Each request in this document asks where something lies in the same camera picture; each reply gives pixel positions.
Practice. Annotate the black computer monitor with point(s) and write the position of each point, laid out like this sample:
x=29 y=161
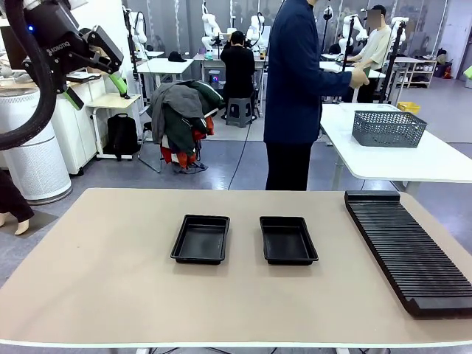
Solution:
x=11 y=51

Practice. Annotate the grey plastic stool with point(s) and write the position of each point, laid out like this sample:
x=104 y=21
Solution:
x=239 y=110

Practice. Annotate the yellow plastic bin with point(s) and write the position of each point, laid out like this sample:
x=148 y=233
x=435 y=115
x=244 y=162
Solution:
x=408 y=107

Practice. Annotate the white cylindrical air purifier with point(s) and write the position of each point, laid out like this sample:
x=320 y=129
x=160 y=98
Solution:
x=33 y=158

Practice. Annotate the seated person in black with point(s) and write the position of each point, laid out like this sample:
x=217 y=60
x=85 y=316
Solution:
x=237 y=66

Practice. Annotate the small wooden rolling table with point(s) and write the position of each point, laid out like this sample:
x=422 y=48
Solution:
x=114 y=100

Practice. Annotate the black tripod stand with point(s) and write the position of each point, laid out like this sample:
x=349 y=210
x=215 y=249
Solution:
x=347 y=48
x=395 y=62

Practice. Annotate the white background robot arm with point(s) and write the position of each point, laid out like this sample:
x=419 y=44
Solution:
x=350 y=26
x=141 y=29
x=256 y=27
x=210 y=22

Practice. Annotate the metal frame chair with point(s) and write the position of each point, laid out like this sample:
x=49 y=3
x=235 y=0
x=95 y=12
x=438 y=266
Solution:
x=146 y=127

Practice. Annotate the grey jacket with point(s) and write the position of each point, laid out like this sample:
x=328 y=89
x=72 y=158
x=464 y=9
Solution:
x=173 y=103

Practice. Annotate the white cabinet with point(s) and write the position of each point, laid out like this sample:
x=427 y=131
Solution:
x=73 y=129

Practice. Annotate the black baseball cap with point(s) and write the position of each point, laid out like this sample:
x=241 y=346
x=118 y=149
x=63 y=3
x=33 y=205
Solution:
x=178 y=56

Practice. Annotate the black slotted board rack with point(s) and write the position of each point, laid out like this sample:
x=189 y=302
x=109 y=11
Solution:
x=405 y=250

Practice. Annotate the black ESD tray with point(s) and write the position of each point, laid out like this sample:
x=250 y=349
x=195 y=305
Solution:
x=287 y=241
x=201 y=239

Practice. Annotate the navy sleeved left forearm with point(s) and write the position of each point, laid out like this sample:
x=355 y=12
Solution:
x=335 y=79

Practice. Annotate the red fire extinguisher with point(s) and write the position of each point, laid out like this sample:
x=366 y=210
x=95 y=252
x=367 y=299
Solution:
x=446 y=70

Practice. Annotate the white desk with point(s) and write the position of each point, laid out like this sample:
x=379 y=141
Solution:
x=162 y=66
x=332 y=66

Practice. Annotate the person in navy jacket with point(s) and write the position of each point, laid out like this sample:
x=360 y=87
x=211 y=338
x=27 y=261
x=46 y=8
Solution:
x=291 y=73

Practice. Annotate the wooden shoe shelf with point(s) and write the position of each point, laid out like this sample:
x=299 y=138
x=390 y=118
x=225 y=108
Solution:
x=420 y=70

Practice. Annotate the person's left hand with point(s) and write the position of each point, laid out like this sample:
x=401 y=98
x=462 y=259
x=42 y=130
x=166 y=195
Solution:
x=359 y=78

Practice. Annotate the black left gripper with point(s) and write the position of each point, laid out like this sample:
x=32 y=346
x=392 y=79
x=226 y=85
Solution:
x=55 y=40

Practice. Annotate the black backpack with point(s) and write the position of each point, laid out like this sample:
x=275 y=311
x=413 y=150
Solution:
x=121 y=136

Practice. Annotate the grey workstation desk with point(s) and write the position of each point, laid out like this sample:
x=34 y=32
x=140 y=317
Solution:
x=208 y=70

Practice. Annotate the grey perforated plastic basket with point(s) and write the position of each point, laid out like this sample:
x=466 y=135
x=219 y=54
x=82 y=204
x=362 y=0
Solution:
x=387 y=125

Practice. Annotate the red orange garment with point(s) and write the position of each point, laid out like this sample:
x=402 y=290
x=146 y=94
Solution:
x=169 y=153

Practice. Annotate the chair with piled clothes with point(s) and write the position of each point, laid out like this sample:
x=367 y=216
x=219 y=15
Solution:
x=206 y=94

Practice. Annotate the standing person in beige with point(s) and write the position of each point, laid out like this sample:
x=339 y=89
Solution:
x=378 y=48

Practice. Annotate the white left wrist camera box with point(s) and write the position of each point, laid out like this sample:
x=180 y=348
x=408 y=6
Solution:
x=78 y=3

